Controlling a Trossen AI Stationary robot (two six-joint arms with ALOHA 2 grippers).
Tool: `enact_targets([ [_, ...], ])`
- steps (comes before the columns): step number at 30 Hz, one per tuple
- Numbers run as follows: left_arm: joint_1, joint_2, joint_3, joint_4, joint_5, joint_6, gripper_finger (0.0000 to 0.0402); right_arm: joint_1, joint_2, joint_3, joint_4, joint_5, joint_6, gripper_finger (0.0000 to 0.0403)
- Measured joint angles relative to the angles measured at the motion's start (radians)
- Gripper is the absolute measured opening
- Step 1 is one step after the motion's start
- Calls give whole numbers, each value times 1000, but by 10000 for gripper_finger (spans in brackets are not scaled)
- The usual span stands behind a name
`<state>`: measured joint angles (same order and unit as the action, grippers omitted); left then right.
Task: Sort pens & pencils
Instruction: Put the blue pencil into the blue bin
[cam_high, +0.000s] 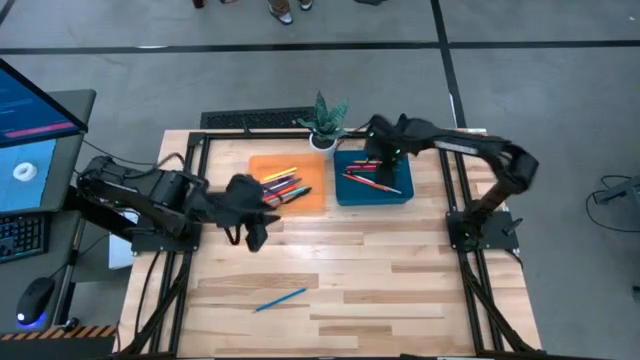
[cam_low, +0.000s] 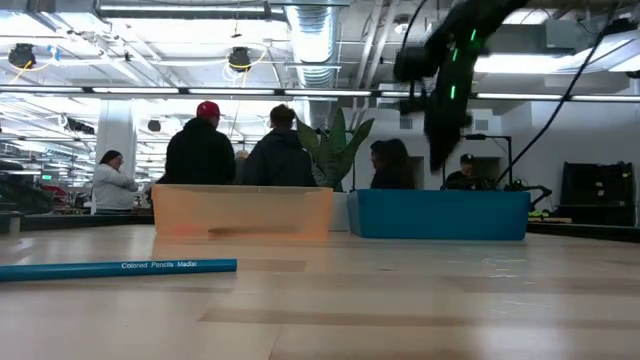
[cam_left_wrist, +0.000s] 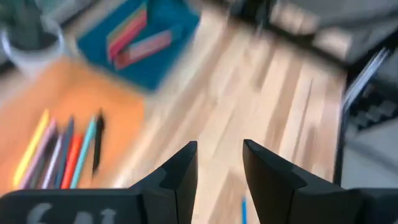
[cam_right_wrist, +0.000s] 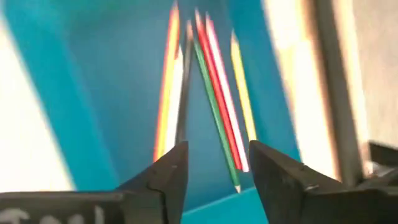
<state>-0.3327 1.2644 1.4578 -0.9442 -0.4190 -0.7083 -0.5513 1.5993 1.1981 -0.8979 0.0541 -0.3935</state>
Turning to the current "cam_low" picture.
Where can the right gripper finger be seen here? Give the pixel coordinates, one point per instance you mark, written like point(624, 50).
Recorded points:
point(452, 145)
point(437, 150)

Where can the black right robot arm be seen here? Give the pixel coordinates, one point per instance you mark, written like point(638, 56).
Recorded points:
point(465, 30)

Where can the person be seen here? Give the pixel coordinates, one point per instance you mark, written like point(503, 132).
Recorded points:
point(392, 172)
point(241, 165)
point(112, 190)
point(200, 155)
point(462, 180)
point(280, 160)

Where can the blue plastic tray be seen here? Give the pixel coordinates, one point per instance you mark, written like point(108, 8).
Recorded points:
point(440, 215)

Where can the black articulated stand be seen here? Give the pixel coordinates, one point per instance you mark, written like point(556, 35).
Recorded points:
point(530, 189)

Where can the green snake plant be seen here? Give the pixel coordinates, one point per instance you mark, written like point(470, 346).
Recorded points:
point(332, 160)

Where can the neon green object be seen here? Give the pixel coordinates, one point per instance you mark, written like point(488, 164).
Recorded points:
point(537, 213)

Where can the white plant pot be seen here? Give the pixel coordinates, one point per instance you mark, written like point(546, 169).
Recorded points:
point(340, 212)

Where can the black cabinet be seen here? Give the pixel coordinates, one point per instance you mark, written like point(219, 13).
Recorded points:
point(595, 200)

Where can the translucent orange plastic tray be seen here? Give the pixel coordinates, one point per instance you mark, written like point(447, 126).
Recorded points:
point(240, 210)

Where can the small black ceiling speaker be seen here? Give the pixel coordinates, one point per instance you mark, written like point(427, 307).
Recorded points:
point(154, 125)

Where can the long ceiling light bar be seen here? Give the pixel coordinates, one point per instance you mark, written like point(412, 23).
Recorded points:
point(135, 90)

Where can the white pillar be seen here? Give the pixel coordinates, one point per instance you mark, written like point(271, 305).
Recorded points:
point(115, 150)

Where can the blue colored pencil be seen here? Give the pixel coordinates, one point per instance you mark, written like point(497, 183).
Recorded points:
point(100, 270)

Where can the green exit sign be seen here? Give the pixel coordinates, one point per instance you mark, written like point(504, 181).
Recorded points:
point(47, 177)

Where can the black rectangular stand frame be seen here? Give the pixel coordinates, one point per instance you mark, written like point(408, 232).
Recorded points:
point(475, 136)

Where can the wall air vent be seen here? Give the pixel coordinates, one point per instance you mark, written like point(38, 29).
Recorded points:
point(481, 125)
point(406, 124)

